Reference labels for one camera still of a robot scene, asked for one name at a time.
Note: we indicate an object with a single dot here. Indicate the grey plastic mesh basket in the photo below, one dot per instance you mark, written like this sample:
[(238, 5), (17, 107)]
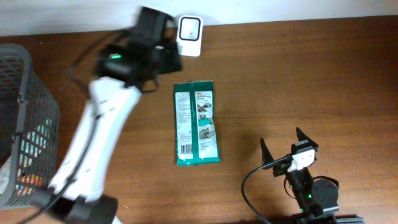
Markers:
[(30, 119)]

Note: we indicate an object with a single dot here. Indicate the white barcode scanner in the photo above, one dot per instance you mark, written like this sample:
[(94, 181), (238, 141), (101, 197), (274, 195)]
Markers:
[(189, 35)]

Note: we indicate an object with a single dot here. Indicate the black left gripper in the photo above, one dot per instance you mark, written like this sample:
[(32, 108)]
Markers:
[(169, 58)]

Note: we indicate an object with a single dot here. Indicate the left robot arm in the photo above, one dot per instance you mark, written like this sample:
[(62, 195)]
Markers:
[(75, 193)]

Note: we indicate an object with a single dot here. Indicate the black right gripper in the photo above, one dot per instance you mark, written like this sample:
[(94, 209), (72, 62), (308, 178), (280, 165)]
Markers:
[(267, 156)]

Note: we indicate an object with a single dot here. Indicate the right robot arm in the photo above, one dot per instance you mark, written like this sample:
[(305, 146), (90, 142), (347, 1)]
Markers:
[(317, 197)]

